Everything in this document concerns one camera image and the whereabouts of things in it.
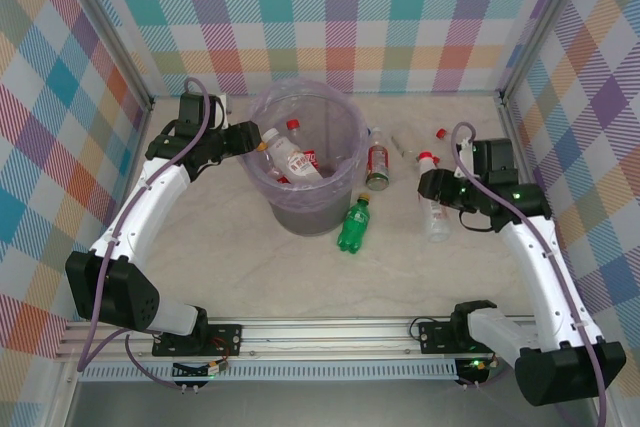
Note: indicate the clear bottle red cap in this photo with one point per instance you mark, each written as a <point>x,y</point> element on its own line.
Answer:
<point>437,219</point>

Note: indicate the clear cola bottle red label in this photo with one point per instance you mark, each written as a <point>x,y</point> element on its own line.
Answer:
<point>281,178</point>
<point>440,133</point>
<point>292,124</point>

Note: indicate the green Sprite plastic bottle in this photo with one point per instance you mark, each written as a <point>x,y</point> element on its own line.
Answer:
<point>355,224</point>

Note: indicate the grey round waste bin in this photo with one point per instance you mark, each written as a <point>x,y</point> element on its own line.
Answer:
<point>305,219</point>

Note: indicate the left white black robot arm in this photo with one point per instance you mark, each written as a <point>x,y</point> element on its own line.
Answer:
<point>145,207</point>

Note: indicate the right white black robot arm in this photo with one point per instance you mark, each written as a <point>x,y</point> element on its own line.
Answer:
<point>550,287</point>

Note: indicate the right black connector board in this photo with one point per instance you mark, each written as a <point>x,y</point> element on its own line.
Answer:
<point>472,367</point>

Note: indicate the black connector board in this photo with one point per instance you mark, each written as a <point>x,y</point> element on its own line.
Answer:
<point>472,367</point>
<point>192,372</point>

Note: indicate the left black connector board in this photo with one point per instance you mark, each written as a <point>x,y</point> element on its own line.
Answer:
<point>192,372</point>

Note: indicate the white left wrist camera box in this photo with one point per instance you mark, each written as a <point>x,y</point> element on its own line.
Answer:
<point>226,112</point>

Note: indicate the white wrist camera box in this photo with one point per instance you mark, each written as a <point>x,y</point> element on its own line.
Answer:
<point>226,112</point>
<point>466,147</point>

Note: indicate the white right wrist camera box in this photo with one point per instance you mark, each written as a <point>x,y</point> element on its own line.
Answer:
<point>466,147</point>

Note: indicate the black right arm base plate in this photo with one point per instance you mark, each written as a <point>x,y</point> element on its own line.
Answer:
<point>435,337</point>

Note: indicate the aluminium frame post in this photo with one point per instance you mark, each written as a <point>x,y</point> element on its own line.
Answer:
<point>545,27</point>
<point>107,32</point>

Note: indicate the aluminium mounting rail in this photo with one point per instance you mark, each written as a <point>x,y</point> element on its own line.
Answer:
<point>325,337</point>

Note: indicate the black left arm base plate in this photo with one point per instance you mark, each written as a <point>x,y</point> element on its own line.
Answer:
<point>225,339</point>

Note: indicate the aluminium frame leg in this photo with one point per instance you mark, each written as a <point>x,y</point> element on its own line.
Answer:
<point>62,397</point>

